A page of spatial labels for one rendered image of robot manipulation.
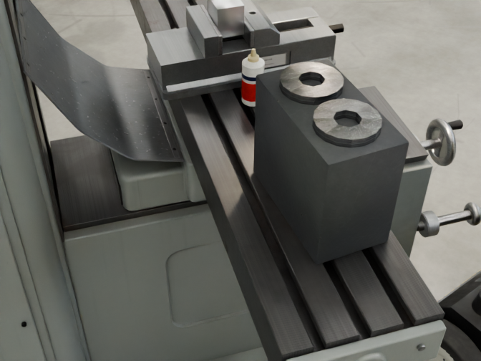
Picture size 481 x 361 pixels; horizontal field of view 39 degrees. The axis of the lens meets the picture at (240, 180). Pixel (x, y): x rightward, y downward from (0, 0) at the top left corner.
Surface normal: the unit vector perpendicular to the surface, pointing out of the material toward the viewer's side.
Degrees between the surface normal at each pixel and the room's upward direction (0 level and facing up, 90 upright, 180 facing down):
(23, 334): 88
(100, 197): 0
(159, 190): 90
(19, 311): 88
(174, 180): 90
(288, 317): 0
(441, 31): 0
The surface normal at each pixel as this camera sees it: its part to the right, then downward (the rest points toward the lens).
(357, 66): 0.01, -0.75
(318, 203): -0.92, 0.25
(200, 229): 0.29, 0.64
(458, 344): 0.11, -0.61
